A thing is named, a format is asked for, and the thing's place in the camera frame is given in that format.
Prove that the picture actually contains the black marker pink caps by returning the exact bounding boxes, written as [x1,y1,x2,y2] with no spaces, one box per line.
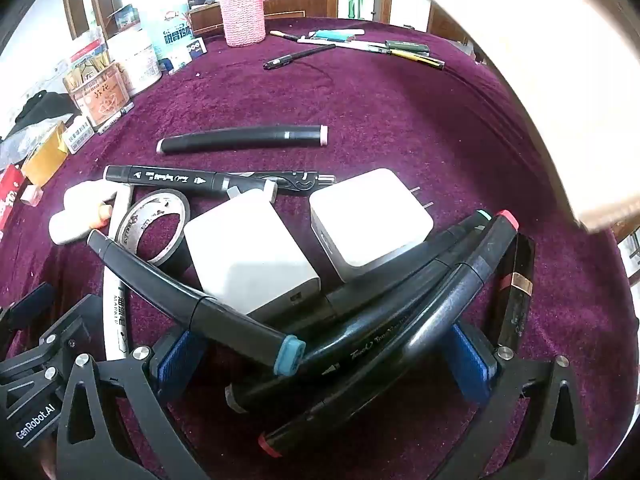
[156,124,330,156]

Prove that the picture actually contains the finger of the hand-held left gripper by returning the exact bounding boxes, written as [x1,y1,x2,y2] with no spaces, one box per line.
[0,282,55,333]
[0,294,103,401]

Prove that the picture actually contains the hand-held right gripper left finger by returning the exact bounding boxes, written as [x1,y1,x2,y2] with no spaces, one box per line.
[56,330,211,480]

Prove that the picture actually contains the black marker white print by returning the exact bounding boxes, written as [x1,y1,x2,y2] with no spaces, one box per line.
[102,164,236,196]

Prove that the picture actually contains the white dropper bottle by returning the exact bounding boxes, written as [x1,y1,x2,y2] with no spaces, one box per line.
[64,181,123,211]

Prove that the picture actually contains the black marker blue caps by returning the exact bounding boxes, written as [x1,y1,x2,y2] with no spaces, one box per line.
[87,229,307,377]

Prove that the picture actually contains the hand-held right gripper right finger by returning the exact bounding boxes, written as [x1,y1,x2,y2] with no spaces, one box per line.
[435,322,593,480]

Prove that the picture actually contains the wooden counter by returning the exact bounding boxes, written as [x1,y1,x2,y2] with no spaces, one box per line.
[189,0,331,36]

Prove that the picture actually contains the grey capped marker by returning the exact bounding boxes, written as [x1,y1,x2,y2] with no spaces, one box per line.
[96,102,136,136]

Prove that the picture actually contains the yellow packet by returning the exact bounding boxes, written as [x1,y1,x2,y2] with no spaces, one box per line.
[20,122,68,186]

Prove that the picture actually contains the blue white package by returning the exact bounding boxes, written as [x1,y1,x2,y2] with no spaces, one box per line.
[142,2,196,61]

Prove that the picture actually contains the white bottle orange cap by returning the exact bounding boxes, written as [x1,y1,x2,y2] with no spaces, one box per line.
[49,202,114,247]

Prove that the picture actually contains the white pen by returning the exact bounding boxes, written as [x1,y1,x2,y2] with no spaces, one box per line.
[297,37,386,53]

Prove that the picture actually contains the yellow pen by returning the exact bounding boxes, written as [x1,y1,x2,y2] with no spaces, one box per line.
[390,50,446,71]

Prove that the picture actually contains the slim black pen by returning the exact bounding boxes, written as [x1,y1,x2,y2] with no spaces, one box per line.
[263,43,337,71]

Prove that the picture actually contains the black marker red caps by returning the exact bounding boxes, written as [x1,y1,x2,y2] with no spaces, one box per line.
[257,209,519,458]

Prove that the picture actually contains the small white charger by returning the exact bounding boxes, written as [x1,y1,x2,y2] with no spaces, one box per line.
[309,167,435,285]

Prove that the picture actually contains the black tape roll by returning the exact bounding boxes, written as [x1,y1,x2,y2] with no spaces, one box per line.
[116,188,193,267]

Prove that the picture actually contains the white canister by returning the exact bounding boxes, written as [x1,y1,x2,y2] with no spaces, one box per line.
[107,27,163,98]

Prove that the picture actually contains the black pen swirl pattern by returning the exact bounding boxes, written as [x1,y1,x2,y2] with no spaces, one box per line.
[220,170,337,196]

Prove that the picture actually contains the black marker grey end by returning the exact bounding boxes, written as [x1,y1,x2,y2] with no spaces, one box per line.
[224,240,481,413]

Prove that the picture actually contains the red package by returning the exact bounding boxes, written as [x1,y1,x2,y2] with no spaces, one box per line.
[0,167,26,231]

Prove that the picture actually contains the orange print box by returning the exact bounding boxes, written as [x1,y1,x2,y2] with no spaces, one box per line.
[67,62,128,128]

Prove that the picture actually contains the black lipstick gold band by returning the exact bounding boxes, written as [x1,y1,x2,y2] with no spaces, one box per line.
[482,232,537,348]

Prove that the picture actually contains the cardboard box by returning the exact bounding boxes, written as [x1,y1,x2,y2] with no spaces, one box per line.
[385,0,640,233]

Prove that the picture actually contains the purple velvet tablecloth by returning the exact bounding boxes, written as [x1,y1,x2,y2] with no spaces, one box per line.
[0,16,636,480]

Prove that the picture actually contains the large white charger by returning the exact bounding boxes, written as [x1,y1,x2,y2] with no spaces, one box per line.
[182,189,322,323]

